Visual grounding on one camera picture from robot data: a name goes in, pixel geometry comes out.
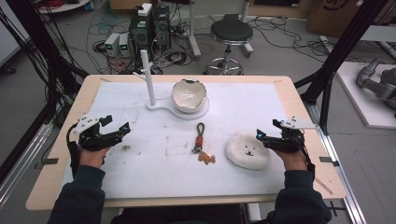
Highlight grey bench power supply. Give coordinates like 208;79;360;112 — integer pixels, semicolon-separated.
104;32;121;58
118;33;133;58

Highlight tangle of floor cables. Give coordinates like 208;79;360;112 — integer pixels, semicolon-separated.
85;10;195;75

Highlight wooden table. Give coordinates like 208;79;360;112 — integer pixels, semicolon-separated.
25;74;347;211

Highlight white power adapter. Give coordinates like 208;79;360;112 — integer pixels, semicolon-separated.
137;3;153;18

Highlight round white table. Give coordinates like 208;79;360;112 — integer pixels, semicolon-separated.
36;0;92;14

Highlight black round stool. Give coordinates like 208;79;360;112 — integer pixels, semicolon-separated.
204;13;255;77

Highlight white shelf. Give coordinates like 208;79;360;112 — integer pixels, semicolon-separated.
361;24;396;43

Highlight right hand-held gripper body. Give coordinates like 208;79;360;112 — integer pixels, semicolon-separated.
273;116;318;153

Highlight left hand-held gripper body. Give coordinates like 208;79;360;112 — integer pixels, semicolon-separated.
72;113;110;153

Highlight black floor cables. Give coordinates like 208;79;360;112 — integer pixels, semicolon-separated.
248;16;368;63

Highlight cardboard box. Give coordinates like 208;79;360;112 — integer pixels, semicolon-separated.
306;0;387;39

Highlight black frame post with cables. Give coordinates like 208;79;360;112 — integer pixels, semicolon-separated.
0;0;90;129

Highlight white board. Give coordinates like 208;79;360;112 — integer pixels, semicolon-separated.
335;61;396;130

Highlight person's lap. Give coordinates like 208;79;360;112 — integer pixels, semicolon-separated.
110;204;276;224

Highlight white stand with pole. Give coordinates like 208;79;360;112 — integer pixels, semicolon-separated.
133;49;210;121

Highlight person's right hand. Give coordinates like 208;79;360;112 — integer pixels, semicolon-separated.
274;148;308;172

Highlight white plush pouch with face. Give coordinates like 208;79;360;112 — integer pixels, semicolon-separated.
225;132;272;172

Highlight white table mat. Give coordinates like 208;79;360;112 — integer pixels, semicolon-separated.
61;81;290;200

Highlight black cable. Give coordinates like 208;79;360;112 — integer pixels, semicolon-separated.
65;122;82;177

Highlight black computer tower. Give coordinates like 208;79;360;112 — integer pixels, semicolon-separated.
151;5;172;50
129;8;154;62

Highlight white eggshell-shaped bowl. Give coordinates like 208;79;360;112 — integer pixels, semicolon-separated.
171;78;208;114

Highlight person's left hand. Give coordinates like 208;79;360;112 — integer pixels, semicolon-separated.
78;147;111;169

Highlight aluminium rail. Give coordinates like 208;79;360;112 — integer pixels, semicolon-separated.
0;122;54;208
306;102;369;224

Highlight keychain with bear charm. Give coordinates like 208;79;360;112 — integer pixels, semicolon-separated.
191;121;217;166

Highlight white table leg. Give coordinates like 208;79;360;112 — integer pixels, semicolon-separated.
241;0;255;59
186;0;203;60

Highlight white power strip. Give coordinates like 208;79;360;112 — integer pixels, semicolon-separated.
319;35;336;54

